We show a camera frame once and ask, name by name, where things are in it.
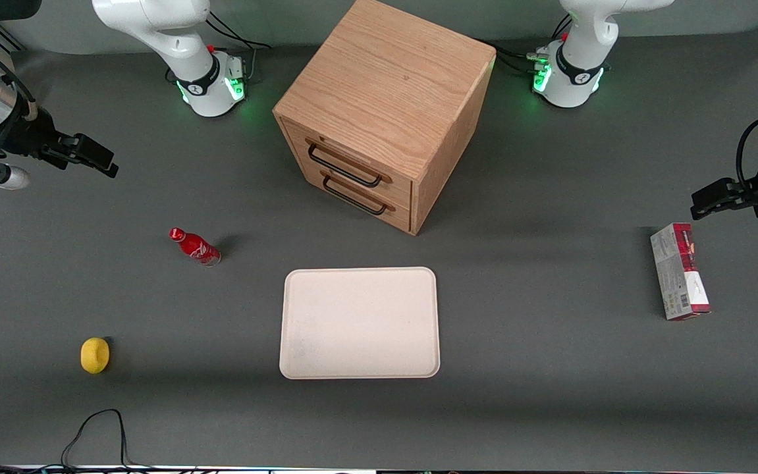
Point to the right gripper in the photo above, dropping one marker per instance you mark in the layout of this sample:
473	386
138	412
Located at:
27	138

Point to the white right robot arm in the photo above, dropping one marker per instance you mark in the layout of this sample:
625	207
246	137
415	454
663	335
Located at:
181	66

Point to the oak wooden drawer cabinet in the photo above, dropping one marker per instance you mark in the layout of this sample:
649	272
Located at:
385	72

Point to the grey and red carton box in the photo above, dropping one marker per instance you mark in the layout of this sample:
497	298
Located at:
678	276

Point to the red soda bottle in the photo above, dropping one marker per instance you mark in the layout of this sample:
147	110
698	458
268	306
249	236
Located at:
194	247

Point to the yellow lemon toy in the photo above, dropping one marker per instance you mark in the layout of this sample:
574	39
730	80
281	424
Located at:
94	355

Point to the beige rectangular tray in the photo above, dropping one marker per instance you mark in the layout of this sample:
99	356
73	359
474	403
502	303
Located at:
359	322

